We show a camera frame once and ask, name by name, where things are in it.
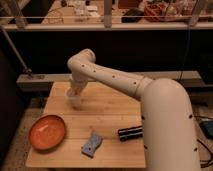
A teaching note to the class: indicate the diagonal metal pole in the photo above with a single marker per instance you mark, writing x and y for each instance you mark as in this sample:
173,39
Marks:
27,70

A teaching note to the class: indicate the black object on shelf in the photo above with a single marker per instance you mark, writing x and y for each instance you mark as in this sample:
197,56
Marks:
132,16

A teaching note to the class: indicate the wooden table board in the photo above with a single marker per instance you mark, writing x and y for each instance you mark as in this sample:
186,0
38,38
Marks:
103,111

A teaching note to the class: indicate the grey metal beam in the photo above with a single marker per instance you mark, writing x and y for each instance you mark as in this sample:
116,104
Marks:
43,82

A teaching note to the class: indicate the dark power adapter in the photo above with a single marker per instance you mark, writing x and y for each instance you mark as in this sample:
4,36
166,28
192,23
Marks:
207,128

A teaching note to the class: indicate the black striped box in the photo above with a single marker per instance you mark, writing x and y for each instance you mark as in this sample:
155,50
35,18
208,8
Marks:
130,133

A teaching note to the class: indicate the orange bowl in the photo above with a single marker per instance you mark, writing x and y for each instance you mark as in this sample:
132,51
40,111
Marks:
47,132

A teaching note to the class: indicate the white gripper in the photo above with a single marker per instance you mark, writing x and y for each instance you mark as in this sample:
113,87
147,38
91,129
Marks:
77,87

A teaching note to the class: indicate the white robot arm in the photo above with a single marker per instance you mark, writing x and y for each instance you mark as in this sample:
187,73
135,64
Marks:
168,127

